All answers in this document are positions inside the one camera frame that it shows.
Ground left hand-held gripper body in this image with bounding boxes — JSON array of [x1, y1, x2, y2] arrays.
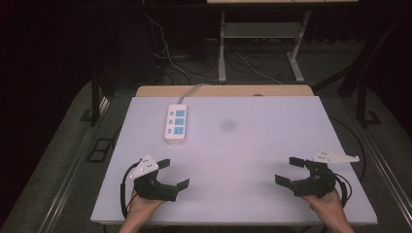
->
[[128, 153, 180, 203]]

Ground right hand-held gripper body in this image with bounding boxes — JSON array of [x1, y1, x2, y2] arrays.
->
[[291, 149, 361, 199]]

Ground person's left hand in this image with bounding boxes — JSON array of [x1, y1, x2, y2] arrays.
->
[[126, 189, 167, 221]]

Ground person's right hand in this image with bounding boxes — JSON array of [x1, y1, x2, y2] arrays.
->
[[299, 188, 345, 224]]

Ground white power strip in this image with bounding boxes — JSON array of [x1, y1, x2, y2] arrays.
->
[[163, 103, 189, 146]]

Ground white table board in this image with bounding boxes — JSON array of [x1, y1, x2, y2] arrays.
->
[[90, 95, 379, 226]]

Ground black metal stand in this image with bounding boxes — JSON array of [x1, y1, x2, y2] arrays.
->
[[353, 18, 383, 129], [80, 69, 108, 127]]

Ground wooden table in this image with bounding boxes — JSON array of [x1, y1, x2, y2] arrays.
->
[[135, 83, 315, 98]]

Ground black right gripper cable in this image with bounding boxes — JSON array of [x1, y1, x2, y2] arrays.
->
[[332, 172, 354, 209]]

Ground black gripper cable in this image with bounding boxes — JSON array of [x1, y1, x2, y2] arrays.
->
[[332, 172, 354, 209], [119, 160, 142, 219]]

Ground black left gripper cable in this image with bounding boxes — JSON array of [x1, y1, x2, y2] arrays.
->
[[119, 160, 142, 219]]

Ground black floor cable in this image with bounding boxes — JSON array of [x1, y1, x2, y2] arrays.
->
[[327, 116, 367, 183]]

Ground black floor frame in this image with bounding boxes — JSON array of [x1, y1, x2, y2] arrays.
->
[[86, 137, 115, 163]]

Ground aluminium floor rail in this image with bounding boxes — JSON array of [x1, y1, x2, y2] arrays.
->
[[356, 122, 412, 221], [38, 96, 111, 233]]

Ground grey power strip cable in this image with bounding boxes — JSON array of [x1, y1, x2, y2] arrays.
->
[[176, 83, 208, 106]]

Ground white floor cable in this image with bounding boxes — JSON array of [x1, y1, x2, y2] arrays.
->
[[143, 12, 222, 83]]

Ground white metal frame desk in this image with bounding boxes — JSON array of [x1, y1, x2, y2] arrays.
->
[[205, 0, 360, 84]]

